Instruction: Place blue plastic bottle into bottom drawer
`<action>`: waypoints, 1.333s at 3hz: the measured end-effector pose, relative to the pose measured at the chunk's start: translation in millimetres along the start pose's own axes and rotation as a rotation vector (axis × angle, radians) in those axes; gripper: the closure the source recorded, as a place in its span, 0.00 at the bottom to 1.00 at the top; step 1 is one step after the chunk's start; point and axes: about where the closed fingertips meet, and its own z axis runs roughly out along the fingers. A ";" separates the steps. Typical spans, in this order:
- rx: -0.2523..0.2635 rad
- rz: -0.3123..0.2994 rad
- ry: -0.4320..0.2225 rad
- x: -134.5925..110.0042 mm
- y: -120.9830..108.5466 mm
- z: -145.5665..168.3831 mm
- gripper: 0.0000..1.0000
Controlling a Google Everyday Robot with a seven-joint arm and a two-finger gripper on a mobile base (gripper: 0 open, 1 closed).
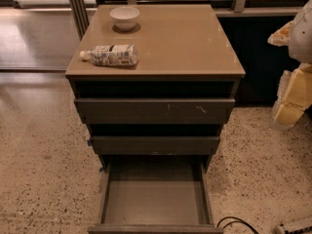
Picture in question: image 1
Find white ceramic bowl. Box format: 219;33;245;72
109;6;139;31

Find middle grey drawer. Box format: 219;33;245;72
91;136;220;155

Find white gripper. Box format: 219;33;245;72
267;0;312;127

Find black cable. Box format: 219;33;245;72
216;216;260;234

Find clear plastic bottle blue label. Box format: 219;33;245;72
80;45;138;66

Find top grey drawer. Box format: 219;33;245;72
75;98;235;124

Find open bottom grey drawer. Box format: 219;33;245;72
88;162;224;234

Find white power strip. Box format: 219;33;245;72
274;216;312;234

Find brown drawer cabinet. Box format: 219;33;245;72
65;5;245;165

